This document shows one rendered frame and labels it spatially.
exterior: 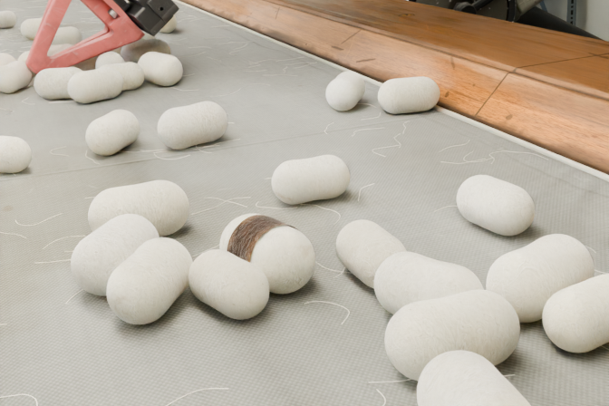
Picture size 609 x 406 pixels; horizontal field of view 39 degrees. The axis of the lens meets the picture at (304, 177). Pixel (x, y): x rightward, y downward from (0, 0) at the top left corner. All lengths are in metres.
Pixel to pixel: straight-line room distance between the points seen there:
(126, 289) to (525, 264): 0.11
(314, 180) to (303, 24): 0.38
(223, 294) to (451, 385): 0.09
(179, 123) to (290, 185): 0.11
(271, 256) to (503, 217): 0.09
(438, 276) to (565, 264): 0.04
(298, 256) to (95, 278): 0.07
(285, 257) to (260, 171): 0.14
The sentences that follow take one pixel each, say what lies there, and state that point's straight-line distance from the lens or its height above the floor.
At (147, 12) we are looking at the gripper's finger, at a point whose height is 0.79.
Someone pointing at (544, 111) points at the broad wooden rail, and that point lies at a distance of 0.43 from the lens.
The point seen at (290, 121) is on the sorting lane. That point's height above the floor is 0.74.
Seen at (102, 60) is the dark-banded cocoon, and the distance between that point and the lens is 0.61.
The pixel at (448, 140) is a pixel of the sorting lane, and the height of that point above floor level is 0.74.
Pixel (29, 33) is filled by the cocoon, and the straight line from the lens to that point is 0.86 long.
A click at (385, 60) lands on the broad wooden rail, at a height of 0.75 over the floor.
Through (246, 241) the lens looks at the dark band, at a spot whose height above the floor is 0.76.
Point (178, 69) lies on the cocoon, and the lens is 0.58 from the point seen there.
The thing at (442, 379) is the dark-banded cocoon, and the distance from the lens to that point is 0.20.
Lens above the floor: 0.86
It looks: 19 degrees down
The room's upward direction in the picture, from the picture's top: 4 degrees counter-clockwise
